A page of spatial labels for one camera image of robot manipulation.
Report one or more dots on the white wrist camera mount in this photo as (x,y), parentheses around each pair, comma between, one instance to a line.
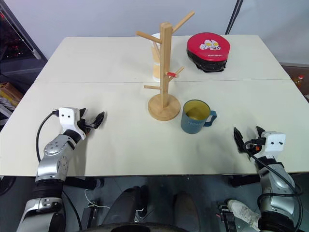
(67,120)
(274,147)

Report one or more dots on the black round base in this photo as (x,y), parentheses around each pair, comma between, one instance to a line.
(144,227)

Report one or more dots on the yellow bottle red cap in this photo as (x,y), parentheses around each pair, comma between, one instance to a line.
(299,82)

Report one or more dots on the white sneaker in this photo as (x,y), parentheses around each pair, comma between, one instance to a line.
(241,210)

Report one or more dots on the cardboard box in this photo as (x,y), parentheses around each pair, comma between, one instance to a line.
(9,93)

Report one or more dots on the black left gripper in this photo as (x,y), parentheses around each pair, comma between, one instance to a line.
(84,125)

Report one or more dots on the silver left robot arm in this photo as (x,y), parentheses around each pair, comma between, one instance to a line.
(51,154)

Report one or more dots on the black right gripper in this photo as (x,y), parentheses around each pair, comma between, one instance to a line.
(257,152)

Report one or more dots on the black tripod legs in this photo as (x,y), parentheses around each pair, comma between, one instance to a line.
(233,17)

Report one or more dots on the red cartoon boxing pad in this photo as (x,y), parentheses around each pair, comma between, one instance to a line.
(207,46)

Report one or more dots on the blue mug yellow inside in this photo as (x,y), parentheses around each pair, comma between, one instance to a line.
(190,125)

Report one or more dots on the dark grey rounded shape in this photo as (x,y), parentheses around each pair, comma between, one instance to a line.
(125,205)

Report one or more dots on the red tape marker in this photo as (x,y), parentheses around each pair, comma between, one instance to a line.
(172,74)

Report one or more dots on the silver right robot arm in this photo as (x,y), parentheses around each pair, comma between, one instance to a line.
(277,178)

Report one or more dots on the dark brown rounded shape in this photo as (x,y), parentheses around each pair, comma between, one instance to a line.
(187,207)

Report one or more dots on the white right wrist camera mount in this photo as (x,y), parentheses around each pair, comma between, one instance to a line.
(274,147)

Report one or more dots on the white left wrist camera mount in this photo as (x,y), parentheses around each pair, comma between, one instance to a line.
(67,120)

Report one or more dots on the wooden mug tree stand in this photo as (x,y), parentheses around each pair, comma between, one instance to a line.
(165,72)

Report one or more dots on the white and tan paper cup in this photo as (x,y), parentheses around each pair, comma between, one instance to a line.
(156,72)

